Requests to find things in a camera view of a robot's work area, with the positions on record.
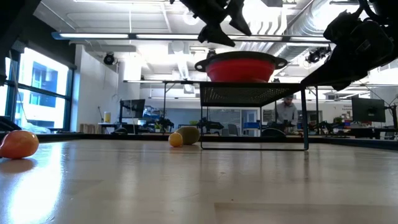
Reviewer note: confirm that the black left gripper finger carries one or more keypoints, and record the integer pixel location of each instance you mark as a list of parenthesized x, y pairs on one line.
[(216, 34), (239, 15)]

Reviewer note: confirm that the red collapsible colander bowl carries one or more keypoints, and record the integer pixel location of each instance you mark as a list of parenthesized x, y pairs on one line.
[(239, 70)]

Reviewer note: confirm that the black ceiling track lights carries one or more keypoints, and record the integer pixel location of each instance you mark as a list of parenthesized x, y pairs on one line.
[(317, 56)]

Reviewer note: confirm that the black perforated metal shelf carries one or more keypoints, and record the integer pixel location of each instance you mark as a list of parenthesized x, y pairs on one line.
[(248, 93)]

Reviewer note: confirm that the black office chair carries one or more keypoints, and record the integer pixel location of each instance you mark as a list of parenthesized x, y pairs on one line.
[(232, 129)]

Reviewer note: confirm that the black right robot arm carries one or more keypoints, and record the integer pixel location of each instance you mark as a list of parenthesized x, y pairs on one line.
[(388, 9)]

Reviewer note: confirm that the orange pear-shaped fruit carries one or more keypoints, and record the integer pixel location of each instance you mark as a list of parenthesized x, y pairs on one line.
[(18, 144)]

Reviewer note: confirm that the large window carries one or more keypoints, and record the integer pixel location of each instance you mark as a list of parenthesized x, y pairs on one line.
[(40, 90)]

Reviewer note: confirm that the blue storage bin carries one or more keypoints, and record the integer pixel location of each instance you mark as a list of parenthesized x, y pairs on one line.
[(251, 125)]

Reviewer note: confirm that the person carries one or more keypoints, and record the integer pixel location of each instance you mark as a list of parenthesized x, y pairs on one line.
[(286, 113)]

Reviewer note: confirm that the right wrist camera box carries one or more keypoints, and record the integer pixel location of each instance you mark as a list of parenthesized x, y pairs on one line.
[(340, 26)]

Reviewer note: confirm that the long ceiling light strip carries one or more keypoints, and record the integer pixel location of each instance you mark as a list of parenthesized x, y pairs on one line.
[(93, 36)]

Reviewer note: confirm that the black ceiling spotlight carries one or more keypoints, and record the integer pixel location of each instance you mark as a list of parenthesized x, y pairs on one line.
[(109, 58)]

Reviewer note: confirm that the olive green round fruit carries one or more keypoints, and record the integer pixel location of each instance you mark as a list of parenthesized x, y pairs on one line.
[(191, 134)]

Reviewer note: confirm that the round ceiling lamp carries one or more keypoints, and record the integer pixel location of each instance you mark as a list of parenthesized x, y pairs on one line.
[(188, 18)]

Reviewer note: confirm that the yellow container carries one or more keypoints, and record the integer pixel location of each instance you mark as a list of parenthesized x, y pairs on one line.
[(107, 117)]

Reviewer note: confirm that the black monitor on stand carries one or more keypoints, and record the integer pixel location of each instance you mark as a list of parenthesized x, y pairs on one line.
[(135, 107)]

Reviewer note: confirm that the wooden slat stack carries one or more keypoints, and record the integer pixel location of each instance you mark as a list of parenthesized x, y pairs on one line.
[(87, 128)]

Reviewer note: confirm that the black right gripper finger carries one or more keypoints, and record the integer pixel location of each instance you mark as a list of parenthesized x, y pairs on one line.
[(345, 79), (331, 68)]

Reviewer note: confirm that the black computer monitor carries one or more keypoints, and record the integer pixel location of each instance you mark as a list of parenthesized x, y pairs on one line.
[(368, 109)]

